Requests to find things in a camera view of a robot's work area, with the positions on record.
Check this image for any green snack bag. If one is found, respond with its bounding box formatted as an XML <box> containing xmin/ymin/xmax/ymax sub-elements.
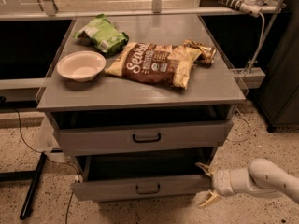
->
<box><xmin>74</xmin><ymin>14</ymin><xmax>129</xmax><ymax>56</ymax></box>

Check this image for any grey drawer cabinet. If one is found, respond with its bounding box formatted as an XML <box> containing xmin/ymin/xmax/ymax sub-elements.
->
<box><xmin>36</xmin><ymin>13</ymin><xmax>247</xmax><ymax>203</ymax></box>

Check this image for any brown Sensible chips bag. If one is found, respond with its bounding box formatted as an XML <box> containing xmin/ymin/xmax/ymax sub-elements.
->
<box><xmin>105</xmin><ymin>43</ymin><xmax>202</xmax><ymax>89</ymax></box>

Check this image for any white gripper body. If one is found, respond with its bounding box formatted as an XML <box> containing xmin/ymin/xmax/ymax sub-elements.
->
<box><xmin>212</xmin><ymin>170</ymin><xmax>235</xmax><ymax>197</ymax></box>

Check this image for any grey top drawer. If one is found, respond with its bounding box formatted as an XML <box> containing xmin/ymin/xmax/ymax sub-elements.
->
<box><xmin>51</xmin><ymin>105</ymin><xmax>233</xmax><ymax>156</ymax></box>

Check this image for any black floor cable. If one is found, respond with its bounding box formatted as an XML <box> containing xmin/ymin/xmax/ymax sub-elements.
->
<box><xmin>12</xmin><ymin>107</ymin><xmax>43</xmax><ymax>155</ymax></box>

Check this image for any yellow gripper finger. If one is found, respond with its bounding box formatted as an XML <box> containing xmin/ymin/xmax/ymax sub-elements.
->
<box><xmin>199</xmin><ymin>190</ymin><xmax>221</xmax><ymax>208</ymax></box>
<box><xmin>195</xmin><ymin>162</ymin><xmax>216</xmax><ymax>177</ymax></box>

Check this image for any dark grey side cabinet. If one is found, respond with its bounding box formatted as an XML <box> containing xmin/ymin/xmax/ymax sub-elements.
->
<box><xmin>254</xmin><ymin>0</ymin><xmax>299</xmax><ymax>133</ymax></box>

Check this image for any grey drawer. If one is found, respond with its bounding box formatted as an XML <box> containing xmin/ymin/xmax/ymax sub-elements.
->
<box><xmin>71</xmin><ymin>147</ymin><xmax>213</xmax><ymax>203</ymax></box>
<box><xmin>51</xmin><ymin>105</ymin><xmax>233</xmax><ymax>156</ymax></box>

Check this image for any black metal floor stand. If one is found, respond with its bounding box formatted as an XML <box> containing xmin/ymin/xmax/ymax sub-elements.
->
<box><xmin>0</xmin><ymin>153</ymin><xmax>47</xmax><ymax>220</ymax></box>

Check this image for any white power cable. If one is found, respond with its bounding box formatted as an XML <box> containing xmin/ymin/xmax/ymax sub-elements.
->
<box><xmin>242</xmin><ymin>11</ymin><xmax>266</xmax><ymax>77</ymax></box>

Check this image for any white paper bowl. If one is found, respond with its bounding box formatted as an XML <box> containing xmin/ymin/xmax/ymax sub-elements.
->
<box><xmin>56</xmin><ymin>51</ymin><xmax>106</xmax><ymax>82</ymax></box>

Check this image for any white power strip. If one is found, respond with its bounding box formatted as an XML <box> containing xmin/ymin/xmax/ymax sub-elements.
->
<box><xmin>216</xmin><ymin>0</ymin><xmax>262</xmax><ymax>17</ymax></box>

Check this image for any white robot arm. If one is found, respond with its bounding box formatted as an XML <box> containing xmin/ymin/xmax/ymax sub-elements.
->
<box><xmin>196</xmin><ymin>158</ymin><xmax>299</xmax><ymax>208</ymax></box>

